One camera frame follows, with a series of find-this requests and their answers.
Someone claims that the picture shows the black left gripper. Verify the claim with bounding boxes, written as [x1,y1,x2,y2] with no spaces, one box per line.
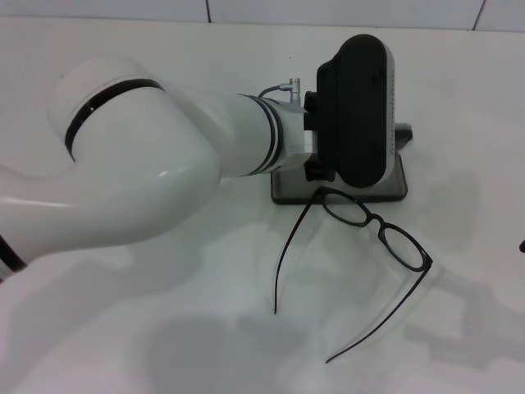
[303,90,336,182]

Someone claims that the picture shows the black glasses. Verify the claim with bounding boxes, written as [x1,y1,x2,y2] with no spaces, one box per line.
[273,185,434,365]

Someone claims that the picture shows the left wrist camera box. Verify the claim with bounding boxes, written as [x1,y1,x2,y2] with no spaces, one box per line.
[314,34,398,190]

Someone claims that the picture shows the thin grey cable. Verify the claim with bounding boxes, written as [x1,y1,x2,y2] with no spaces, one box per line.
[257,85,293,99]

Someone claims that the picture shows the black glasses case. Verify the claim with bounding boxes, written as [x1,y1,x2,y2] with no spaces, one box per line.
[271,121,413,205]

